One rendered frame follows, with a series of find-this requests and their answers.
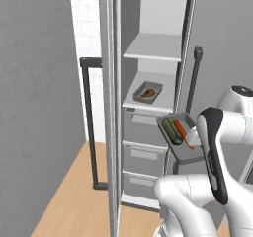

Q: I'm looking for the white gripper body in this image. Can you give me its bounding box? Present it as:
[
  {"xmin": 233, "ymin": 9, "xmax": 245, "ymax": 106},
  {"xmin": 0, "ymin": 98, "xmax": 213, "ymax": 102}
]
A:
[{"xmin": 185, "ymin": 126, "xmax": 203, "ymax": 148}]

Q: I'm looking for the orange carrot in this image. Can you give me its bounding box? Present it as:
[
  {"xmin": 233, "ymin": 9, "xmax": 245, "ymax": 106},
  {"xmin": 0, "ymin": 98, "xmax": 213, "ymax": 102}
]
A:
[{"xmin": 173, "ymin": 119, "xmax": 196, "ymax": 150}]

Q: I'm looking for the grey vegetable container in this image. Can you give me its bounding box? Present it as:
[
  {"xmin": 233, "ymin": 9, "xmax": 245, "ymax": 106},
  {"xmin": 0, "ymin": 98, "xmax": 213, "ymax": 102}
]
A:
[{"xmin": 156, "ymin": 111, "xmax": 207, "ymax": 166}]

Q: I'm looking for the green cucumber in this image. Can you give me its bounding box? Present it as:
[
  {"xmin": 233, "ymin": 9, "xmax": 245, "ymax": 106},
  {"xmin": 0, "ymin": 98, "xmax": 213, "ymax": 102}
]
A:
[{"xmin": 160, "ymin": 118, "xmax": 184, "ymax": 146}]

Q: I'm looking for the white freezer rack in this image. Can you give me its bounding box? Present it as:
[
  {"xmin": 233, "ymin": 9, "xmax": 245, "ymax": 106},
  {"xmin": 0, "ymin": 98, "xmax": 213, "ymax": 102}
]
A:
[
  {"xmin": 122, "ymin": 70, "xmax": 176, "ymax": 115},
  {"xmin": 123, "ymin": 33, "xmax": 183, "ymax": 63}
]

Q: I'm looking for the grey freezer drawer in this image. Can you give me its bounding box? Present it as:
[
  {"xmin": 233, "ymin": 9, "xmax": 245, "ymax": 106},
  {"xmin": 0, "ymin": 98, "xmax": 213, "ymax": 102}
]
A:
[
  {"xmin": 122, "ymin": 140, "xmax": 170, "ymax": 179},
  {"xmin": 121, "ymin": 170, "xmax": 166, "ymax": 201},
  {"xmin": 123, "ymin": 107, "xmax": 175, "ymax": 149}
]

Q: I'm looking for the grey meat container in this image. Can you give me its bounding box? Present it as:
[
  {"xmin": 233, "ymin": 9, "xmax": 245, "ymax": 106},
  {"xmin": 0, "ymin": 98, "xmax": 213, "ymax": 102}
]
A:
[{"xmin": 132, "ymin": 80, "xmax": 164, "ymax": 106}]

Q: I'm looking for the brown chicken drumstick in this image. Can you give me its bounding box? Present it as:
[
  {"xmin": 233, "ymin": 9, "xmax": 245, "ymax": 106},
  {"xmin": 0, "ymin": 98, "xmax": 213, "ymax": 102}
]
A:
[{"xmin": 138, "ymin": 88, "xmax": 157, "ymax": 99}]

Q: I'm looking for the grey freezer door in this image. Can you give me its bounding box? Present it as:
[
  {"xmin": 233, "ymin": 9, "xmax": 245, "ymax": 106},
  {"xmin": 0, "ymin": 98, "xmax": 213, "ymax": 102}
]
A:
[{"xmin": 97, "ymin": 0, "xmax": 123, "ymax": 237}]

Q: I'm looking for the grey freezer body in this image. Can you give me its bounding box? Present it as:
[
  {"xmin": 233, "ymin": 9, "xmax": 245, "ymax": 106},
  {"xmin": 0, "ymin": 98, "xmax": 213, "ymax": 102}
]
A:
[{"xmin": 113, "ymin": 0, "xmax": 200, "ymax": 213}]

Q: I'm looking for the grey fridge door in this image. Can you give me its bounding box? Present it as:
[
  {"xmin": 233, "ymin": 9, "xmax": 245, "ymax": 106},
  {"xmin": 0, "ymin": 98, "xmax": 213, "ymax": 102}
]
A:
[{"xmin": 177, "ymin": 0, "xmax": 253, "ymax": 183}]

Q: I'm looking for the dark fridge door handle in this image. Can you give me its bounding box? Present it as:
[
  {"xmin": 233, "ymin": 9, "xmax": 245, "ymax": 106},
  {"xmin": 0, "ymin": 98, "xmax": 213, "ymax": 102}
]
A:
[{"xmin": 171, "ymin": 45, "xmax": 205, "ymax": 177}]

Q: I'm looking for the dark freezer door handle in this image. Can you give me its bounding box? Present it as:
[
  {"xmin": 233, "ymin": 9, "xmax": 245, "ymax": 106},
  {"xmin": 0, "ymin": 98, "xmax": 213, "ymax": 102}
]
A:
[{"xmin": 79, "ymin": 57, "xmax": 109, "ymax": 191}]

